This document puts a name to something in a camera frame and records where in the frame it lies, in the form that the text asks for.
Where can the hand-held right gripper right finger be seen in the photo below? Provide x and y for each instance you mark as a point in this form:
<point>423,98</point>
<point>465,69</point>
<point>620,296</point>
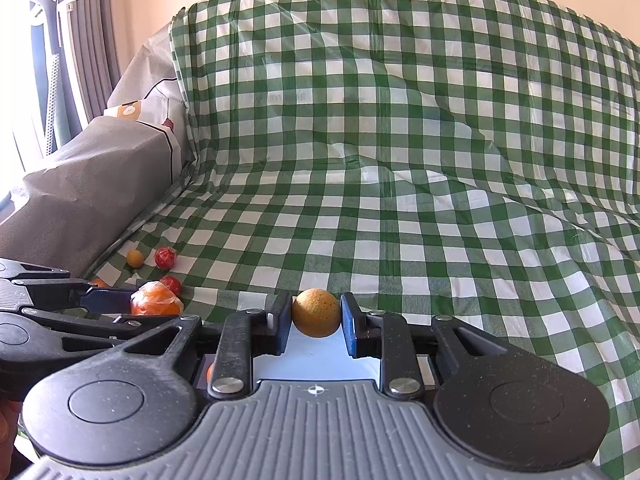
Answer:
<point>350,327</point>

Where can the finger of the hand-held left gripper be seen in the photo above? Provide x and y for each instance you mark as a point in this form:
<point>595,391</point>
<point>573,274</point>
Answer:
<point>110,329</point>
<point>105,300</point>

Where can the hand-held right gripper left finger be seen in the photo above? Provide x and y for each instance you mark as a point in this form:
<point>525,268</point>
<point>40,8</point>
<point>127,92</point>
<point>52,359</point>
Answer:
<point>281,322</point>

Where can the yellow orange speckled round fruit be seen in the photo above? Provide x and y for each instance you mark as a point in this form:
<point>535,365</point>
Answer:
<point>316,312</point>

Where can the plastic orange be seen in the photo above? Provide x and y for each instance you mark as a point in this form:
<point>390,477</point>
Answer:
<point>156,301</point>

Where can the small yellow orange fruit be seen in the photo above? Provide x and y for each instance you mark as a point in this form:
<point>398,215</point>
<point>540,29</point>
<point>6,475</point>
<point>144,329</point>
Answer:
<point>135,258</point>

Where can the red round fruit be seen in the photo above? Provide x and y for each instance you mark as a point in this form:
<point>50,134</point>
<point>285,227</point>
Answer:
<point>172,284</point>
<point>166,257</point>

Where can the grey paper covered box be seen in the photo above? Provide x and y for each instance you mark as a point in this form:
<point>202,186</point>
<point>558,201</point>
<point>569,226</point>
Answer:
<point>85,185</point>

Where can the green white checked tablecloth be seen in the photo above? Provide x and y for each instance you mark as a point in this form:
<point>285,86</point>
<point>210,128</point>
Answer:
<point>400,160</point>

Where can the grey curtain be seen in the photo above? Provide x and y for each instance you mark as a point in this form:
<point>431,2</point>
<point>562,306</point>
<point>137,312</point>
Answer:
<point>90,45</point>

